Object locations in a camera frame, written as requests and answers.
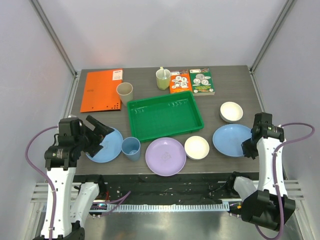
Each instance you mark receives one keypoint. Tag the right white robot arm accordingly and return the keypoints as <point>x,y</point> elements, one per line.
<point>265,204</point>

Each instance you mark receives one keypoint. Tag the green book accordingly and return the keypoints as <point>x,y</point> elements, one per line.
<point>201,82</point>

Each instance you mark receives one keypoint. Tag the orange book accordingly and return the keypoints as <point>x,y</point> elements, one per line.
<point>180,81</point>

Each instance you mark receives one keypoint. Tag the blue cup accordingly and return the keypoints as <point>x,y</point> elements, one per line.
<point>131,147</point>

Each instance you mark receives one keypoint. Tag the green cup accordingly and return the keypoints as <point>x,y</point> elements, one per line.
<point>162,84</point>

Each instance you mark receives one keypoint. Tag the white slotted cable duct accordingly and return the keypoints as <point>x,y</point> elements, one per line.
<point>144,208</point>

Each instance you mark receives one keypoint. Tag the green plastic bin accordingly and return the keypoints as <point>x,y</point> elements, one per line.
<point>164,116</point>

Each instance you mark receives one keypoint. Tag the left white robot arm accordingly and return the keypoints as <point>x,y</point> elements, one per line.
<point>65,220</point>

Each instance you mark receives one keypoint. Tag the orange folder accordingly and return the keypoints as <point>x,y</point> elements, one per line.
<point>100,91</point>

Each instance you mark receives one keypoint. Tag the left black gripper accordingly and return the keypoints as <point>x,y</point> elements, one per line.
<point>99,133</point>

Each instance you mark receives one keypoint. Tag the blue plate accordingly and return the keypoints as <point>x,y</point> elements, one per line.
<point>228,139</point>
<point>111,148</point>

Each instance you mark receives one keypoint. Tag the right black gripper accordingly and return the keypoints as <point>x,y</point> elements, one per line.
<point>249,149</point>

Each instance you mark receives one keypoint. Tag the white bowl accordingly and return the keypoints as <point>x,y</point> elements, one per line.
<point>196,148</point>
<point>231,112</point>

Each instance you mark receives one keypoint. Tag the beige cup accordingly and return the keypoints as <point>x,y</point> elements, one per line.
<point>125,92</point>

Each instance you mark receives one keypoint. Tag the near white bowl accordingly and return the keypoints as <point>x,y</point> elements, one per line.
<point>196,148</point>

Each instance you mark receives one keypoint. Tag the white spoon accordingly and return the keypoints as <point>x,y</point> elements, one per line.
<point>163,73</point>

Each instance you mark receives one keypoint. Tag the purple plate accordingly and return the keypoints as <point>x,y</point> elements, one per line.
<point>165,156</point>

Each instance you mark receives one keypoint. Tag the far white bowl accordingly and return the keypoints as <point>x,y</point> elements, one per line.
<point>231,112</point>

